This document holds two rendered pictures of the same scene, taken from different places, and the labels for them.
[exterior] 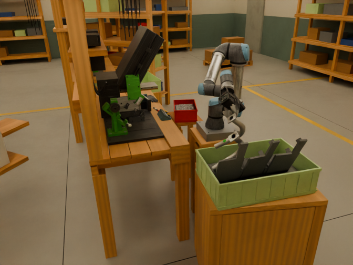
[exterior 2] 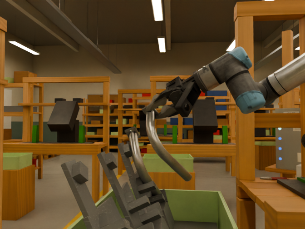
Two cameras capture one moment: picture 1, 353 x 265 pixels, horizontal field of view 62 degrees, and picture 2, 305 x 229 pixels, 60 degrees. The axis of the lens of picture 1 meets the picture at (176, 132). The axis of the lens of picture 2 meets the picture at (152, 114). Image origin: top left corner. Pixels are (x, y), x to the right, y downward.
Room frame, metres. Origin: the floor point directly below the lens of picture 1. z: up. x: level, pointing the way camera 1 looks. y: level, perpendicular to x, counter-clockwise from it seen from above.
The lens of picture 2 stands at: (1.79, -1.15, 1.22)
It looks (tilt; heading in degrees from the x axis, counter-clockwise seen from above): 2 degrees up; 111
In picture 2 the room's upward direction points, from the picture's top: straight up
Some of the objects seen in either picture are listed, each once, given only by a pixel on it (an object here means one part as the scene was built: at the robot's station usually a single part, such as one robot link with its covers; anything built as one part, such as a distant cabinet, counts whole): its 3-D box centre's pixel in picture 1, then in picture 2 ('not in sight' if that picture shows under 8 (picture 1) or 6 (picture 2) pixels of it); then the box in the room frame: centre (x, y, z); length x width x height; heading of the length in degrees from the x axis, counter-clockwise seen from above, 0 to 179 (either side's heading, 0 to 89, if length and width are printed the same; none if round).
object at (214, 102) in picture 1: (216, 106); not in sight; (2.14, -0.32, 1.08); 0.13 x 0.12 x 0.14; 70
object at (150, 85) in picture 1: (135, 87); not in sight; (2.59, 0.37, 1.11); 0.39 x 0.16 x 0.03; 105
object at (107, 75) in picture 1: (108, 93); not in sight; (2.56, 0.60, 1.07); 0.30 x 0.18 x 0.34; 15
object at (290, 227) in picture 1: (249, 227); not in sight; (1.56, -0.49, 0.39); 0.68 x 0.52 x 0.79; 95
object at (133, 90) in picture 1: (133, 86); not in sight; (2.44, 0.36, 1.17); 0.13 x 0.12 x 0.20; 15
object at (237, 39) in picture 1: (228, 52); not in sight; (8.70, -1.56, 0.37); 1.20 x 0.80 x 0.74; 115
